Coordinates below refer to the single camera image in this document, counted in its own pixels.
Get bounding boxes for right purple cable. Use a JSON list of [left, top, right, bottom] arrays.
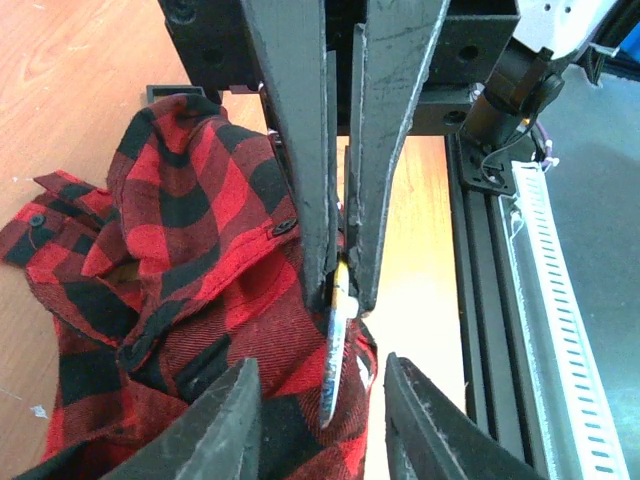
[[529, 124, 559, 171]]

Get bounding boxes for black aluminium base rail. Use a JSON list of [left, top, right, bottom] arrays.
[[445, 135, 548, 477]]

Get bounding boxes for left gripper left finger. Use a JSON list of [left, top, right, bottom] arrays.
[[104, 358, 261, 479]]

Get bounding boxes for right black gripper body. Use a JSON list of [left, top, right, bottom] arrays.
[[159, 1, 520, 143]]

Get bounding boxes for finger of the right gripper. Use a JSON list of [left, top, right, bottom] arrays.
[[347, 0, 449, 312], [242, 1, 338, 310]]

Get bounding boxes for small black square tray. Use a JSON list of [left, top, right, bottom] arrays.
[[146, 84, 205, 105]]

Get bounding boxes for red black plaid shirt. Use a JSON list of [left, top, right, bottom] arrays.
[[1, 94, 377, 479]]

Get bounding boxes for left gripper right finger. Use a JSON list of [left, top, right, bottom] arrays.
[[384, 353, 540, 480]]

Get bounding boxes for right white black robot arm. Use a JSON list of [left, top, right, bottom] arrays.
[[161, 1, 612, 312]]

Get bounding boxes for light blue slotted cable duct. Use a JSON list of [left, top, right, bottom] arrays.
[[500, 163, 629, 479]]

